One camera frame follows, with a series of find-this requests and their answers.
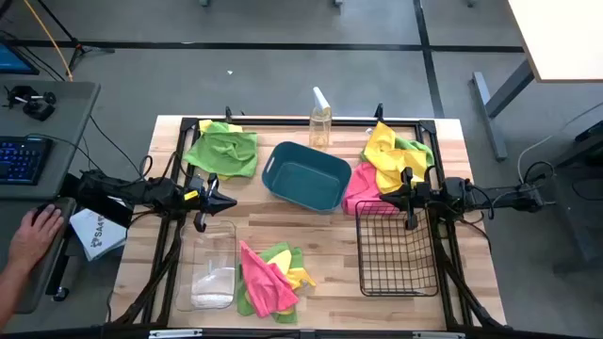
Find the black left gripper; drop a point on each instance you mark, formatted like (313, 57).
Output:
(201, 201)

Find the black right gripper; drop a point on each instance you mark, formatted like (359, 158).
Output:
(419, 198)

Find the yellow microfiber towel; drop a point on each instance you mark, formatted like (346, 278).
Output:
(391, 160)
(301, 278)
(205, 125)

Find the pink microfiber towel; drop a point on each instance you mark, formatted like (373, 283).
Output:
(264, 282)
(360, 188)

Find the person's forearm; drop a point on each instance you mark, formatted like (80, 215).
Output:
(11, 292)

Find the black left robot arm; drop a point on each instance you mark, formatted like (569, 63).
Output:
(141, 193)

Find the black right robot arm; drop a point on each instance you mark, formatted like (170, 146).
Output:
(499, 197)

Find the clear plastic bin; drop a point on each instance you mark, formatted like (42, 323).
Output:
(207, 245)

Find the teal plastic basket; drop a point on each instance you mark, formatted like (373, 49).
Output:
(306, 181)

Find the clear spray bottle white head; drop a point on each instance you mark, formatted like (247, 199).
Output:
(320, 127)

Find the grey metal desk leg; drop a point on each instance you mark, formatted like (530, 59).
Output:
(490, 117)

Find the white printed booklet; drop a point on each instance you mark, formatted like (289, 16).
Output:
(101, 233)

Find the black caster wheel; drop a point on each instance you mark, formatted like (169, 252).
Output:
(60, 294)

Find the grey office desk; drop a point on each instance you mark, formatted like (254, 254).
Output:
(56, 117)

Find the person's hand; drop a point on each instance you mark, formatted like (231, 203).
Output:
(35, 235)

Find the black equipment case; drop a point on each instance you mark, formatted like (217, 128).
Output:
(591, 141)

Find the black backlit keyboard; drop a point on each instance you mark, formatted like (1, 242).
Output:
(21, 160)

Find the black tripod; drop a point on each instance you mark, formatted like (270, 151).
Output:
(77, 49)

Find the light tabletop desk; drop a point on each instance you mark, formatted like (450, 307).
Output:
(560, 37)

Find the computer monitor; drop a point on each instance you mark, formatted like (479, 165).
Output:
(11, 61)

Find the black aluminium table frame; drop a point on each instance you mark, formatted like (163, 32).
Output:
(235, 332)

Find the silver metal bracket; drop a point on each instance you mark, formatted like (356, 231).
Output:
(438, 335)
(176, 334)

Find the black clamp mount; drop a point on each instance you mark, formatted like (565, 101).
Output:
(35, 107)

